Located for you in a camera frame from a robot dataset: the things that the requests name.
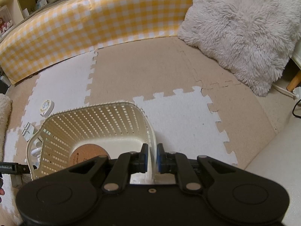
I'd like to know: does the black power cable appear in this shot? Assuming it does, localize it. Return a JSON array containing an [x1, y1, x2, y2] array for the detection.
[[291, 97, 301, 118]]

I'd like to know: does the brown cork coaster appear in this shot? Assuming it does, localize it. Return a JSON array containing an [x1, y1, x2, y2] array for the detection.
[[67, 143, 110, 167]]

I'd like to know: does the yellow gingham padded bumper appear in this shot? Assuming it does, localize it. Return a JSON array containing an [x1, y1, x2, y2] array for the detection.
[[1, 0, 192, 83]]

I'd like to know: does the cream fleece blanket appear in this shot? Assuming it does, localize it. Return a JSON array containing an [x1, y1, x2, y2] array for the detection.
[[0, 93, 12, 162]]

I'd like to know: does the cream perforated plastic basket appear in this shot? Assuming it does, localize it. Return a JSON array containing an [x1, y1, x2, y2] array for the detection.
[[27, 102, 157, 184]]

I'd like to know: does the white foam mat tile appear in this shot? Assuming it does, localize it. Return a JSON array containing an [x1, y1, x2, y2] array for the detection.
[[3, 49, 98, 156], [133, 86, 238, 165]]

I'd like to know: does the white square box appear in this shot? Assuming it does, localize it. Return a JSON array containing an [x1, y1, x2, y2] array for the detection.
[[22, 122, 36, 142]]

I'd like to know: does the white foam mat tile left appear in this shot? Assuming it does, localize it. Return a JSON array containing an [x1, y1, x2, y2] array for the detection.
[[3, 49, 98, 156]]

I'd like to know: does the wooden furniture leg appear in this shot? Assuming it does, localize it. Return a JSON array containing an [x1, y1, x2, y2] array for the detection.
[[286, 70, 301, 92]]

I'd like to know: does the fluffy white pillow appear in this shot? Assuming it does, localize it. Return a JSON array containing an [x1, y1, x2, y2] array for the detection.
[[178, 0, 300, 96]]

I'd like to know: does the white round dish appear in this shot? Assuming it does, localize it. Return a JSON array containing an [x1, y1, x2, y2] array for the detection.
[[31, 142, 42, 168]]

